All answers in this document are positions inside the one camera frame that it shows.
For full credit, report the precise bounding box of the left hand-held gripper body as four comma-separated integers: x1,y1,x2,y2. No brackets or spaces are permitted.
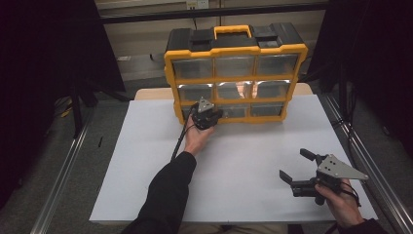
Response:
192,97,215,131

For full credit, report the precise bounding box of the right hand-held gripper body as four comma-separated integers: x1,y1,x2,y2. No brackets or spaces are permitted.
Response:
313,153,370,207

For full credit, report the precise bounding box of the yellow black organizer case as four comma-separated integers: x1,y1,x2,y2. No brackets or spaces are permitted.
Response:
163,21,309,127

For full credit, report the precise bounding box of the person's left hand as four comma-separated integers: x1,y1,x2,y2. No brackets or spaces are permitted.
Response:
183,120,216,157

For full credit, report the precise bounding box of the person's right hand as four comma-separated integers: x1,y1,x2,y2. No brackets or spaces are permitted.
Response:
314,178,364,229

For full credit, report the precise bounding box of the white table sheet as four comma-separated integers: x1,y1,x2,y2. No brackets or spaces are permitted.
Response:
89,94,379,224

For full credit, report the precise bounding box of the grid of clear drawers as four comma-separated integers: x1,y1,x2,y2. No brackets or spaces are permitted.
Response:
170,53,300,121

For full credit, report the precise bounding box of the black horizontal bar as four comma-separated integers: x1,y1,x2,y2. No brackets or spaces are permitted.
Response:
98,2,329,24

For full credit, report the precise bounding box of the black curtain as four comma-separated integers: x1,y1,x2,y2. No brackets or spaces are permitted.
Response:
0,0,126,209
308,0,413,157

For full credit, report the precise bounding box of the black metal stand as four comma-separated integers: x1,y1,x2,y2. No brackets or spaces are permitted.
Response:
69,74,85,139

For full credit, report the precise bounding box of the black right gripper strap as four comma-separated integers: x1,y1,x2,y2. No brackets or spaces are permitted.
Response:
342,181,363,209

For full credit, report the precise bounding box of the aluminium floor rail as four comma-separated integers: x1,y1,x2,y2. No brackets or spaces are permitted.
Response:
30,106,95,234
319,94,413,234

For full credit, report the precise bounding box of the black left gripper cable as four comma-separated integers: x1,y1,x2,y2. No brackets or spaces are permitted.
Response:
170,102,199,162

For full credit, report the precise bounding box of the white wall outlet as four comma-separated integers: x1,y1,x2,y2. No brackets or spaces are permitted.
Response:
186,0,209,10

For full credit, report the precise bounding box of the yellow floor cable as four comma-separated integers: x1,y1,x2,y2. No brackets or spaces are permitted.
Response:
59,97,73,119

